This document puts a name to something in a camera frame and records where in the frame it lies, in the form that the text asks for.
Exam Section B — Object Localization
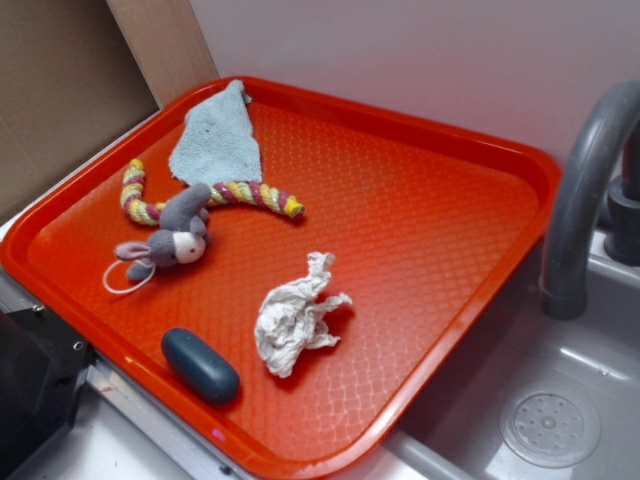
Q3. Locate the dark blue oval case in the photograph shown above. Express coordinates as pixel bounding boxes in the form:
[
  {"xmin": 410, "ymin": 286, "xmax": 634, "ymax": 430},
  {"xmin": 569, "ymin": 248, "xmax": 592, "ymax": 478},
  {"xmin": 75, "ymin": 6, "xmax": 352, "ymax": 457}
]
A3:
[{"xmin": 161, "ymin": 328, "xmax": 240, "ymax": 405}]

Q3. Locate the colourful rope toy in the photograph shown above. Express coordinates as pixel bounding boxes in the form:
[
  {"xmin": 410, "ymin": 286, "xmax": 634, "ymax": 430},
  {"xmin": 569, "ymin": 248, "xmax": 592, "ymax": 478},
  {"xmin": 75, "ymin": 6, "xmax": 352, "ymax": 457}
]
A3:
[{"xmin": 119, "ymin": 159, "xmax": 306, "ymax": 227}]

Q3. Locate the grey toy sink basin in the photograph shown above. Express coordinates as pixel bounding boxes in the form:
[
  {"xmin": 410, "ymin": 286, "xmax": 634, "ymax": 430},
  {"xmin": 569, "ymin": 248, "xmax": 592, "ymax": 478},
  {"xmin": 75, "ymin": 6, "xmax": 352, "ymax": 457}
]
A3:
[{"xmin": 389, "ymin": 239, "xmax": 640, "ymax": 480}]

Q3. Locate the round sink drain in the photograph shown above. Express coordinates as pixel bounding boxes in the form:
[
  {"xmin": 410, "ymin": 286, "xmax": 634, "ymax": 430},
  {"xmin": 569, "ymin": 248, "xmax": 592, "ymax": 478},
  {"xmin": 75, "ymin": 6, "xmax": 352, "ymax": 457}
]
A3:
[{"xmin": 498, "ymin": 382, "xmax": 601, "ymax": 469}]

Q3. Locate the crumpled white paper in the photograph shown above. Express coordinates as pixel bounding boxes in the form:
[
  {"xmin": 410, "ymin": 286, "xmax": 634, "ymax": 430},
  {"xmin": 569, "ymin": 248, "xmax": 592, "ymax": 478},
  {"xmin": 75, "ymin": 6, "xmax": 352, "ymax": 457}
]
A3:
[{"xmin": 254, "ymin": 252, "xmax": 353, "ymax": 379}]

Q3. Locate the light blue cloth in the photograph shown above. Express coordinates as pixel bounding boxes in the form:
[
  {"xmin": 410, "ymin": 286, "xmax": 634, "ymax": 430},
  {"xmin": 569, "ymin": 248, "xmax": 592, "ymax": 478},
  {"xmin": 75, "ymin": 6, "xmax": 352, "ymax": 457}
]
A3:
[{"xmin": 169, "ymin": 79, "xmax": 263, "ymax": 186}]

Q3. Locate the grey plush donkey toy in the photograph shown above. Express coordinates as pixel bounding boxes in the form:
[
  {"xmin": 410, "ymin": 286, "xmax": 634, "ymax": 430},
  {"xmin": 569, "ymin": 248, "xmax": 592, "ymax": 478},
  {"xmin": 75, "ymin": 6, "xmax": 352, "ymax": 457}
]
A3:
[{"xmin": 102, "ymin": 183, "xmax": 211, "ymax": 295}]

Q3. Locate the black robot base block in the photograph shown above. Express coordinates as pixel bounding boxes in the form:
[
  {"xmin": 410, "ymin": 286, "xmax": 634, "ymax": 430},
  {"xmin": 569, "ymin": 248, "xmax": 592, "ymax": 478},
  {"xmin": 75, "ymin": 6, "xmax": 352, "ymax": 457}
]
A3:
[{"xmin": 1, "ymin": 305, "xmax": 94, "ymax": 479}]

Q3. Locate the grey curved faucet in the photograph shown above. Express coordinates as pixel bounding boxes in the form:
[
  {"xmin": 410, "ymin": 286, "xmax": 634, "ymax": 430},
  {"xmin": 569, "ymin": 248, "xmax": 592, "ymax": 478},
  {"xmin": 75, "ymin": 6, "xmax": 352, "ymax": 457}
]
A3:
[{"xmin": 539, "ymin": 80, "xmax": 639, "ymax": 320}]

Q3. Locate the dark grey faucet handle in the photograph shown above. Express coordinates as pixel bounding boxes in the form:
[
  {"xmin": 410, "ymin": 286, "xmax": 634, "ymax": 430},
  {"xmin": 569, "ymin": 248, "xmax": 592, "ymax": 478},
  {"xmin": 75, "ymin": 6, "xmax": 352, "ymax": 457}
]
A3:
[{"xmin": 604, "ymin": 125, "xmax": 639, "ymax": 266}]

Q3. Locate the brown cardboard panel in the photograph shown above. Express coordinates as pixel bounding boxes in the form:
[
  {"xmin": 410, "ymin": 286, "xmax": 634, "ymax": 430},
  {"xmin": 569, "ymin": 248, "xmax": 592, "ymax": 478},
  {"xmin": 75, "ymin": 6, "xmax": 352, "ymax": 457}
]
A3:
[{"xmin": 1, "ymin": 1, "xmax": 218, "ymax": 221}]

